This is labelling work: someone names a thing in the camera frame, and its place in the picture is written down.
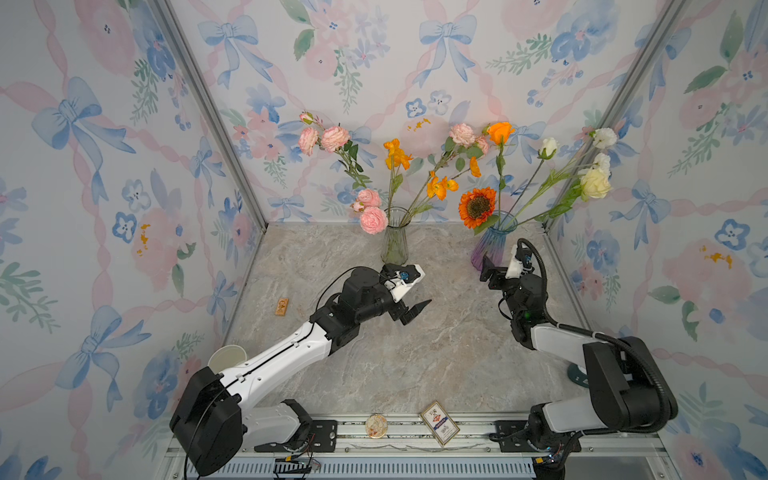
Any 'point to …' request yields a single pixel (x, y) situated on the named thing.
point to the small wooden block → (281, 306)
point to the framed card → (439, 422)
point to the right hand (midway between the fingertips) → (502, 256)
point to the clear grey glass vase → (395, 244)
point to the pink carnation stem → (373, 219)
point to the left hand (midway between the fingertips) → (417, 281)
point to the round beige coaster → (376, 426)
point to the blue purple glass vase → (493, 245)
